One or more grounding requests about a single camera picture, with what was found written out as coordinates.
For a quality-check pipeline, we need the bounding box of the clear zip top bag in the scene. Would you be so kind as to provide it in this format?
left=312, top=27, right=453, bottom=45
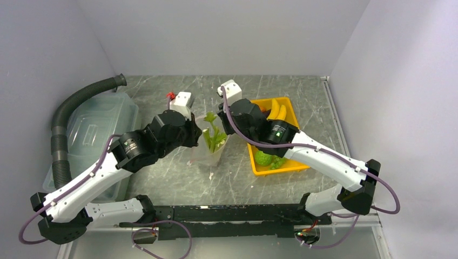
left=188, top=112, right=228, bottom=167

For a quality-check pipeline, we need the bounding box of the celery stalk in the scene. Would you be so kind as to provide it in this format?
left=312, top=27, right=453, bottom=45
left=202, top=112, right=227, bottom=153

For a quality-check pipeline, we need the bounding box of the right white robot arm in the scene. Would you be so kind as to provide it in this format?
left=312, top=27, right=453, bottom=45
left=217, top=98, right=381, bottom=224

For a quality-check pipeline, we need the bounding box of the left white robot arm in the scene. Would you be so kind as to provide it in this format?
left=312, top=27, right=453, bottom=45
left=31, top=110, right=202, bottom=244

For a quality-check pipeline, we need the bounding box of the yellow banana bunch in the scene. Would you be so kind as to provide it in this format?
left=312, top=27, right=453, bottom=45
left=267, top=99, right=287, bottom=120

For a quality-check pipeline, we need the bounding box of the green bumpy citrus fruit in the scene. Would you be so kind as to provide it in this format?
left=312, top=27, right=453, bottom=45
left=254, top=150, right=273, bottom=167

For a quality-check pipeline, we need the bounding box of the green grape bunch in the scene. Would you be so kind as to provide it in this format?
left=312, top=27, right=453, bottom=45
left=269, top=155, right=287, bottom=170

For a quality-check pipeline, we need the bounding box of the yellow plastic tray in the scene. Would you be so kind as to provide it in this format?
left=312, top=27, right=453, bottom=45
left=247, top=97, right=309, bottom=176

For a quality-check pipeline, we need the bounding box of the clear plastic storage box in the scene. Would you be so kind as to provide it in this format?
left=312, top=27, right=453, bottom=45
left=43, top=92, right=139, bottom=200

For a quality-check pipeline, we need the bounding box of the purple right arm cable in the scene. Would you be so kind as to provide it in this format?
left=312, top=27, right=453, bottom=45
left=219, top=85, right=401, bottom=249

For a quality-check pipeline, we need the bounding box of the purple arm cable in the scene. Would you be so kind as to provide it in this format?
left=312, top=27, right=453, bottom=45
left=18, top=134, right=123, bottom=246
left=219, top=85, right=401, bottom=249

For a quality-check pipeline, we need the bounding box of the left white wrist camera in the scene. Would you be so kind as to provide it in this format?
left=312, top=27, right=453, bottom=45
left=167, top=91, right=194, bottom=120

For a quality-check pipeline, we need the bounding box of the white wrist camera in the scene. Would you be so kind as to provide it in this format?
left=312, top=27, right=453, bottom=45
left=217, top=79, right=242, bottom=106
left=167, top=91, right=194, bottom=120

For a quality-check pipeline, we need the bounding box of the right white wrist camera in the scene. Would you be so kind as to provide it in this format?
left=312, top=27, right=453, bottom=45
left=217, top=79, right=242, bottom=106

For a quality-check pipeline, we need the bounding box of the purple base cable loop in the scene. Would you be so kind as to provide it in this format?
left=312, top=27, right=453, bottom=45
left=131, top=219, right=193, bottom=259

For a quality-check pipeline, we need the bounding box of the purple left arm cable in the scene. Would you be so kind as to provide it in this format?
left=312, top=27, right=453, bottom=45
left=18, top=134, right=123, bottom=246

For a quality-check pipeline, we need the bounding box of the black corrugated hose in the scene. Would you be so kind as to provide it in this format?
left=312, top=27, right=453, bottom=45
left=50, top=73, right=127, bottom=190

